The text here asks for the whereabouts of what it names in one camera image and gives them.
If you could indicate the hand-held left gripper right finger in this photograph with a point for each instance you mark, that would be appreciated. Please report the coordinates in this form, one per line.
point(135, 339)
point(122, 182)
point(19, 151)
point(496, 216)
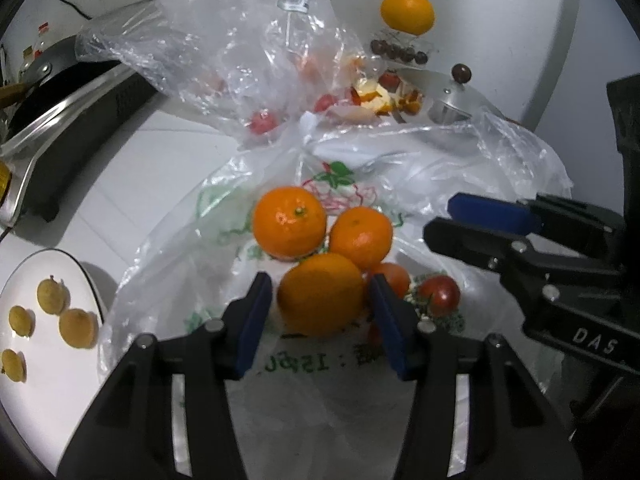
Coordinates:
point(387, 332)

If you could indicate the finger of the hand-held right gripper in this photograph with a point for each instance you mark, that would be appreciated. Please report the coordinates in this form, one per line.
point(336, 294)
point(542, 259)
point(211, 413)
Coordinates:
point(475, 245)
point(490, 211)

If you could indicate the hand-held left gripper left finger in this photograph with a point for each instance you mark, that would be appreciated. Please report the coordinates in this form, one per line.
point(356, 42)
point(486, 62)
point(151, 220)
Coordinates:
point(252, 332)

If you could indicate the mandarin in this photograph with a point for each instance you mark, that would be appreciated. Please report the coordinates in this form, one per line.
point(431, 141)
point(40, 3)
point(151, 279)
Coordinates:
point(289, 222)
point(361, 237)
point(321, 294)

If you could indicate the printed plastic bag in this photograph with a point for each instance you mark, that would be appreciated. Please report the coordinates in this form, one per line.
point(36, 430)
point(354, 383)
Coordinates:
point(350, 160)

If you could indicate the longan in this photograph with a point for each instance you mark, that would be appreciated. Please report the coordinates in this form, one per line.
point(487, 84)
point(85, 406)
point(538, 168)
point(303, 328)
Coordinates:
point(52, 297)
point(21, 320)
point(78, 328)
point(13, 365)

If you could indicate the white plate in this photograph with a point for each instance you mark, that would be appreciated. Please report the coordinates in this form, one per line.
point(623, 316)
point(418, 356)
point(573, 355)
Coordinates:
point(50, 385)

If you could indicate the steel pot lid with knob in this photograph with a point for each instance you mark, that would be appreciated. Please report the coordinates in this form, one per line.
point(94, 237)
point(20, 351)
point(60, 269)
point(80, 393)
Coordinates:
point(450, 95)

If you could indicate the orange peel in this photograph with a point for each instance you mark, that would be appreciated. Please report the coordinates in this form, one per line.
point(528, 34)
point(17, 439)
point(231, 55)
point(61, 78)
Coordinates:
point(372, 96)

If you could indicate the clear box of dark dates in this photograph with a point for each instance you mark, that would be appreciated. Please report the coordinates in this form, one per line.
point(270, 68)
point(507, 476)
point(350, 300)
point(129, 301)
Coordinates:
point(400, 52)

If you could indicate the steel induction cooker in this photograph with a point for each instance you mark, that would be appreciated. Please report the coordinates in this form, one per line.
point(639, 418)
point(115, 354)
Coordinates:
point(120, 102)

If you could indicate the clear plastic bag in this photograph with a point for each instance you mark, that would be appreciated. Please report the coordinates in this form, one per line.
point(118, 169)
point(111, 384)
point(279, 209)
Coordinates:
point(200, 35)

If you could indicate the steel rimmed wok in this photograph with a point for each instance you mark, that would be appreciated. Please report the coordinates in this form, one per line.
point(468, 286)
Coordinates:
point(60, 87)

